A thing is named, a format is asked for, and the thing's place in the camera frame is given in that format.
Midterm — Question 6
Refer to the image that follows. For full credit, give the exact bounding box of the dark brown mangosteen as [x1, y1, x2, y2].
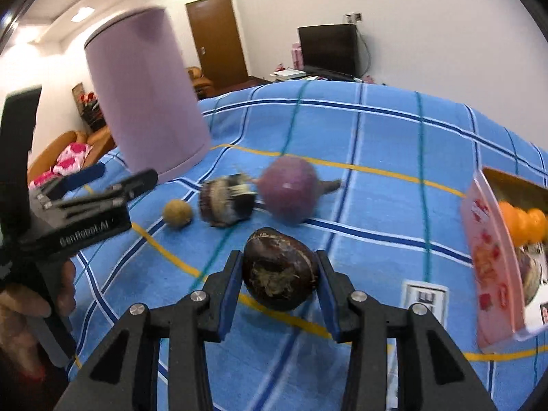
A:
[515, 243, 544, 305]

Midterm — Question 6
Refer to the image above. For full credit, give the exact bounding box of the black television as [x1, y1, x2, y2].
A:
[298, 24, 360, 77]

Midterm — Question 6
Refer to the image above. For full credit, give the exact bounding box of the metal tin box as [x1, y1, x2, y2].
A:
[461, 167, 547, 352]

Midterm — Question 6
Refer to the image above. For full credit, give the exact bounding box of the orange leather sofa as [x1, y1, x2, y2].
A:
[27, 66, 216, 185]

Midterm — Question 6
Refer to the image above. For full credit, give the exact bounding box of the purple round fruit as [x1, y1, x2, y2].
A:
[254, 155, 343, 225]

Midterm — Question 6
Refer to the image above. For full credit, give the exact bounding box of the large orange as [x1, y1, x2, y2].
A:
[498, 201, 521, 248]

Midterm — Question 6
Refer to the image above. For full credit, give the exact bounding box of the dark brown chestnut fruit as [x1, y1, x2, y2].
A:
[241, 227, 320, 312]

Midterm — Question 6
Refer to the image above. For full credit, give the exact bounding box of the small orange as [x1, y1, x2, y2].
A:
[527, 208, 547, 244]

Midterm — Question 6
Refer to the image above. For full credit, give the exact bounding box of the cut dark fruit piece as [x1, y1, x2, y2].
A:
[199, 173, 257, 228]

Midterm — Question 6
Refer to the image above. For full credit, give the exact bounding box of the pink floral cushion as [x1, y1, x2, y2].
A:
[27, 142, 93, 189]

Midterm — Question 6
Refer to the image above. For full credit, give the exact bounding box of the wall power socket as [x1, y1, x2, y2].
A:
[345, 12, 362, 24]

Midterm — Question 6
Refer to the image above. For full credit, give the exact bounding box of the brown wooden door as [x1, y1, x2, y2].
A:
[186, 0, 248, 90]

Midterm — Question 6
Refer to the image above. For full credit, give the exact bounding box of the small brown round fruit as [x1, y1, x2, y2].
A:
[163, 199, 193, 229]

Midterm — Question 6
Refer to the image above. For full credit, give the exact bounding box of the person's left hand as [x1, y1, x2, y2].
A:
[1, 260, 76, 378]

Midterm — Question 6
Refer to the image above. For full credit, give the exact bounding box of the white tv stand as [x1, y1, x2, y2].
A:
[269, 69, 362, 83]

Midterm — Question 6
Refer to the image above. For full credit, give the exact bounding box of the pink thermos jug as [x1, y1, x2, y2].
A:
[85, 7, 211, 182]

